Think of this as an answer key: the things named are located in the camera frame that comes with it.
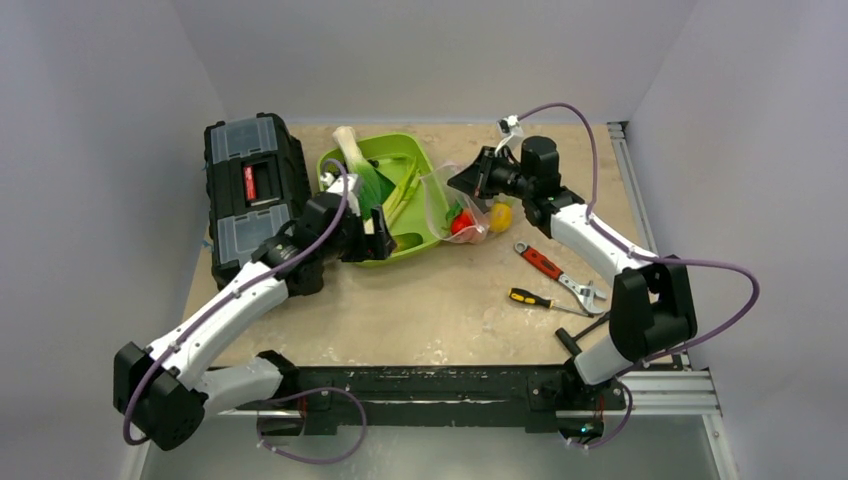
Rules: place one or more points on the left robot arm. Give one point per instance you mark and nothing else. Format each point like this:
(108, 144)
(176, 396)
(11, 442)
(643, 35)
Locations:
(164, 391)

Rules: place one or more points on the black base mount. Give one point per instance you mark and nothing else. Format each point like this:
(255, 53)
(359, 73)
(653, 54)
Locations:
(536, 398)

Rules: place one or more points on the toy celery stalk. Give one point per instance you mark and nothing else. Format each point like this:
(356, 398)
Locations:
(402, 194)

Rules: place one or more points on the black toolbox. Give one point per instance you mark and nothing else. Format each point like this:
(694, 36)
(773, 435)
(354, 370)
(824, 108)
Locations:
(256, 182)

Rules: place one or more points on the green plastic tray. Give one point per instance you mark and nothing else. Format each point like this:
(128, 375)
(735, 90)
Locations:
(393, 151)

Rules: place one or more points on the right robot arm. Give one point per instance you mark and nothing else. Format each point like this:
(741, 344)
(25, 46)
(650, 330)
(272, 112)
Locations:
(652, 308)

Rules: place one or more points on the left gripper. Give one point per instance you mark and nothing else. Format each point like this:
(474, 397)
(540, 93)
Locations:
(369, 246)

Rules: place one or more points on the aluminium frame rail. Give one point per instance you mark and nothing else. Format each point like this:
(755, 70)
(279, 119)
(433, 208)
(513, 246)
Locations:
(447, 307)

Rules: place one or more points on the yellow black screwdriver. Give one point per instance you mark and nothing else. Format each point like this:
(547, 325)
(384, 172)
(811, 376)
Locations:
(525, 297)

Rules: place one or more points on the toy leek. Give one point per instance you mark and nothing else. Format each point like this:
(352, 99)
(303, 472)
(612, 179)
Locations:
(377, 186)

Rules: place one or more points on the toy mango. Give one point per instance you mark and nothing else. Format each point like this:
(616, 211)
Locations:
(407, 241)

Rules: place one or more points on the red adjustable wrench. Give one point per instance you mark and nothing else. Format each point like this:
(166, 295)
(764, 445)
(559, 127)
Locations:
(586, 294)

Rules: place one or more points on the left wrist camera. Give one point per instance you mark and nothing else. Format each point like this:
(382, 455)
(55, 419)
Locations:
(348, 186)

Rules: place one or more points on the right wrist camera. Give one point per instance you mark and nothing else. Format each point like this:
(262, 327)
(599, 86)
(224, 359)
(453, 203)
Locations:
(511, 132)

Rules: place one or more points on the clear zip top bag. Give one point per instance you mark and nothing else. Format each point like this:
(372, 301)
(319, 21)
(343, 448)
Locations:
(443, 203)

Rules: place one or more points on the yellow toy pear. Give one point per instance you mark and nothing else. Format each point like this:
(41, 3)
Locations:
(500, 217)

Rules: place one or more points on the red toy tomato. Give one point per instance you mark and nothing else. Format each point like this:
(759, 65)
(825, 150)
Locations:
(463, 221)

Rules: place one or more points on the black hammer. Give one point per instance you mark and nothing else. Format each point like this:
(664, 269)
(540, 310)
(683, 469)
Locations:
(571, 342)

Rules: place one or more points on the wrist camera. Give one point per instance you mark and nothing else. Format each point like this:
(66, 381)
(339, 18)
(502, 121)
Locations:
(511, 132)
(348, 186)

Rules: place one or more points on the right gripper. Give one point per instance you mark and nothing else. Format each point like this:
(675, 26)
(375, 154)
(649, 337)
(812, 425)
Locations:
(489, 176)

